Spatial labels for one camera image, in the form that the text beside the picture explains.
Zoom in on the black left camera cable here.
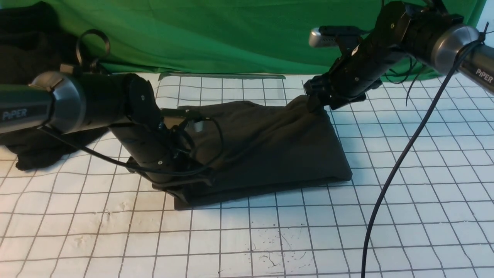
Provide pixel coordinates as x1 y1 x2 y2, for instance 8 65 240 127
39 116 225 177

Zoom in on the gray metal bar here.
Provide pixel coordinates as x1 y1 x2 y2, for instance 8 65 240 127
158 72 286 81

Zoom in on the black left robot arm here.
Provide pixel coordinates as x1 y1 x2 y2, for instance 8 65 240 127
0 71 214 190

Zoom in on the black clothes pile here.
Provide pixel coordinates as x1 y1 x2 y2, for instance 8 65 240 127
1 0 124 171

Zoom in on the black camera cable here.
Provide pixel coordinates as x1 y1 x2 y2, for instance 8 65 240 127
361 23 490 278
39 116 225 177

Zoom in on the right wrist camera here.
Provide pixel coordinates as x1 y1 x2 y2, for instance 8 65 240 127
308 26 370 49

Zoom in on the black right camera cable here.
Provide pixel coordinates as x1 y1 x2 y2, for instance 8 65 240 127
361 23 490 278

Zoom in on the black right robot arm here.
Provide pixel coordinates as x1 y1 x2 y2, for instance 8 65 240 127
304 0 494 112

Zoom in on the gray long-sleeve shirt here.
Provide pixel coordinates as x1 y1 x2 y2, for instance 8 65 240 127
152 95 352 209

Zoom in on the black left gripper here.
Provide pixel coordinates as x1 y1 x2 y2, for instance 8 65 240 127
129 128 214 190

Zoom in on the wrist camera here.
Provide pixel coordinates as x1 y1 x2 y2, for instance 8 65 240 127
308 26 370 49
161 108 205 132

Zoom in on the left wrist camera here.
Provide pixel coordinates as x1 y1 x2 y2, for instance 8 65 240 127
161 108 205 132

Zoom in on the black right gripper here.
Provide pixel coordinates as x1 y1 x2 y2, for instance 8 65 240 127
303 73 382 112

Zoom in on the green backdrop cloth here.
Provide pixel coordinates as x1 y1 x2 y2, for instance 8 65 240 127
0 0 487 83

